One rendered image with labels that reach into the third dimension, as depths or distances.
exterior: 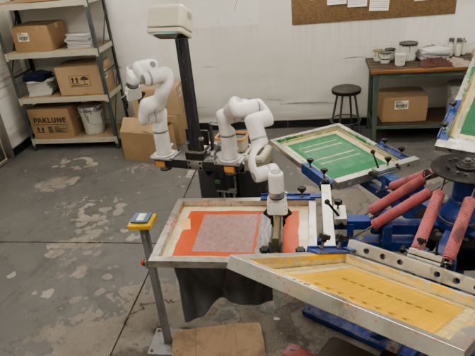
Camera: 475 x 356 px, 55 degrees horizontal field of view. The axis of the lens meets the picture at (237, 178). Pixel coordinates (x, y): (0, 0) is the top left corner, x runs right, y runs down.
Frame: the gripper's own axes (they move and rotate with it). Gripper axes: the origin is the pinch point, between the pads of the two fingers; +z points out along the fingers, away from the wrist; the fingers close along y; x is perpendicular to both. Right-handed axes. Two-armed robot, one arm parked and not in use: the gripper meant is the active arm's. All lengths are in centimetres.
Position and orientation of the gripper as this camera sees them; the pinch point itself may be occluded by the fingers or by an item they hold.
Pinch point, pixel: (278, 222)
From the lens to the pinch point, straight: 233.6
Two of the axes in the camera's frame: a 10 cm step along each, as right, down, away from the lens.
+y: -9.9, 0.1, 1.6
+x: -1.3, 4.7, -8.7
